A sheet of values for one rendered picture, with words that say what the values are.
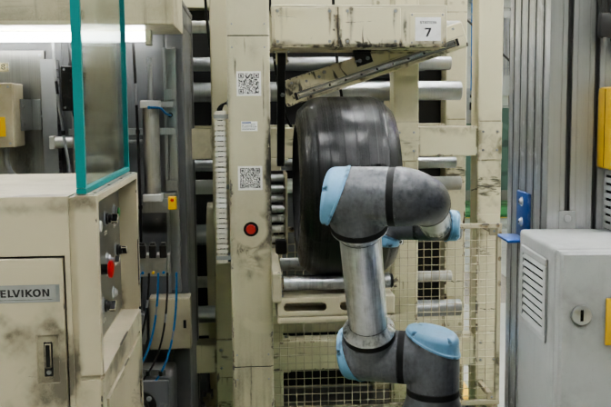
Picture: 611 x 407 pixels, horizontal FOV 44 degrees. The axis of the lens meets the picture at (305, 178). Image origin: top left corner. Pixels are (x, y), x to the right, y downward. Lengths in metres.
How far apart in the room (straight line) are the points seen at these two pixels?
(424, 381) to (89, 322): 0.71
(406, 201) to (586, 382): 0.47
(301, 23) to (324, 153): 0.60
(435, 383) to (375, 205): 0.46
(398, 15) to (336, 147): 0.66
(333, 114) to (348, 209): 0.86
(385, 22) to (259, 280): 0.97
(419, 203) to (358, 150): 0.79
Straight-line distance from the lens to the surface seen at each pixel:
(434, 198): 1.47
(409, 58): 2.82
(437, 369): 1.70
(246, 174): 2.37
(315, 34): 2.64
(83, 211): 1.57
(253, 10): 2.38
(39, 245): 1.60
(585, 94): 1.35
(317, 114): 2.29
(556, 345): 1.18
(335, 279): 2.36
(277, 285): 2.31
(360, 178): 1.46
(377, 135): 2.24
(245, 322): 2.45
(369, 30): 2.66
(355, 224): 1.48
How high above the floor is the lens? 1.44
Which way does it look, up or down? 5 degrees down
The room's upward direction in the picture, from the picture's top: straight up
